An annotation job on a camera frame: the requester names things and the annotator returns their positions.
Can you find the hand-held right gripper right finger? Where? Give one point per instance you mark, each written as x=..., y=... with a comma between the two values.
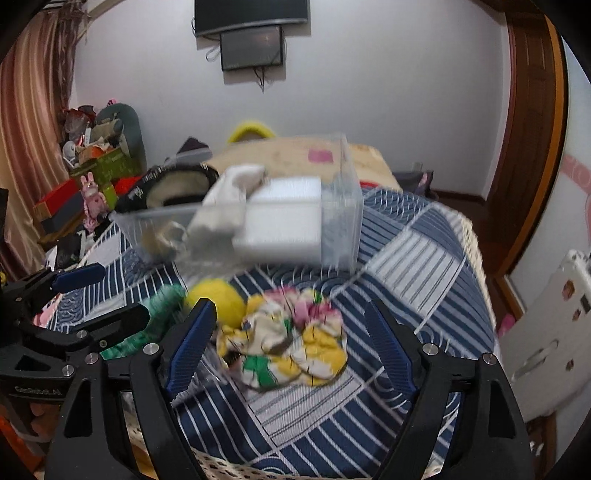
x=387, y=342

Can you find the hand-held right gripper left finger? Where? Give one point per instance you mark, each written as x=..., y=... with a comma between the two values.
x=193, y=342

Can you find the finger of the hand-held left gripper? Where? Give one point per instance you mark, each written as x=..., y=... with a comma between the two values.
x=121, y=323
x=79, y=276

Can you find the green knitted cloth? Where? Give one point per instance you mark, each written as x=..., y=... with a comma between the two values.
x=159, y=311

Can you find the floral multicolour cloth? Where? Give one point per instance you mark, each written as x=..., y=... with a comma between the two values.
x=288, y=339

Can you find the clear plastic storage box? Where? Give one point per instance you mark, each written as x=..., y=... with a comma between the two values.
x=341, y=217

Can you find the yellow soft ball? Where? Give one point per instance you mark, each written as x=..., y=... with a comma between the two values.
x=221, y=300

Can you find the pink rabbit toy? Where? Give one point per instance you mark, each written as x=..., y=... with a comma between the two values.
x=93, y=201

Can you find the red cardboard box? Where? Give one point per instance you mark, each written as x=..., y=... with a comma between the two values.
x=57, y=198

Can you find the blue patterned tablecloth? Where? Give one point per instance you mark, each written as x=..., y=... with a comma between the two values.
x=406, y=258

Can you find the green cardboard box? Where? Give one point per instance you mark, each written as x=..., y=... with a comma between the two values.
x=111, y=165

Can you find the black fur-lined slipper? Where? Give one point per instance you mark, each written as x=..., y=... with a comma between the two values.
x=173, y=187

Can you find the pile of mixed clutter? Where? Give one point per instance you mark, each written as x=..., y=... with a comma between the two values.
x=85, y=134

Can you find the white crumpled cloth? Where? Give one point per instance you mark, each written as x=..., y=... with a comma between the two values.
x=224, y=203

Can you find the brown striped curtain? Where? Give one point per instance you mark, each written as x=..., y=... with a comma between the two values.
x=32, y=129

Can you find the grey-green cushion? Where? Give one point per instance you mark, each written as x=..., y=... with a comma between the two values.
x=131, y=129

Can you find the dark cloth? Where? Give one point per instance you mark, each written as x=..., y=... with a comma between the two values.
x=195, y=147
x=415, y=183

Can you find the beige bed blanket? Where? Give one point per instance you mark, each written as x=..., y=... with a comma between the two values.
x=295, y=152

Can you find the brown wooden door frame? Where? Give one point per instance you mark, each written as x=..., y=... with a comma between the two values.
x=531, y=138

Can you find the pink wall sticker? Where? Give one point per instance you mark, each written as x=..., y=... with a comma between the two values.
x=577, y=177

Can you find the small black wall monitor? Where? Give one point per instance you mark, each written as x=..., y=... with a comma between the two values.
x=251, y=46

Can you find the black wall television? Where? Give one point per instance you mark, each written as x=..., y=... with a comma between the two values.
x=251, y=16

